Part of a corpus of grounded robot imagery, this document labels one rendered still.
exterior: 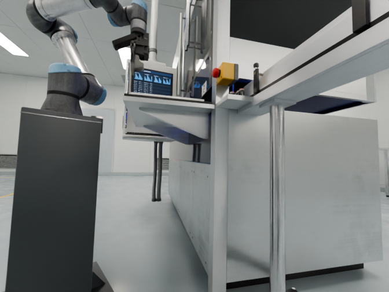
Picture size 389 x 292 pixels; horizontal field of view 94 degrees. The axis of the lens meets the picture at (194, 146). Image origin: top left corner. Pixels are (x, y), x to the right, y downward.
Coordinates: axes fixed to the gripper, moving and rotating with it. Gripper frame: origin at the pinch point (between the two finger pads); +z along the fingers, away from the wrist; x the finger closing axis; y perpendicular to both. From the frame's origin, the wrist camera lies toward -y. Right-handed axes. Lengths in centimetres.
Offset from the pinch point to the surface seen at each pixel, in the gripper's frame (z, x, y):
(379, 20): 15, -66, 49
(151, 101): 16.0, -10.5, 9.6
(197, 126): 24.2, -1.9, 32.5
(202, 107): 16.8, -10.4, 32.3
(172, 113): 18.8, -1.9, 19.6
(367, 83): -6, -12, 131
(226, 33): -19.5, -11.9, 43.0
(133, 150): 20, 545, -47
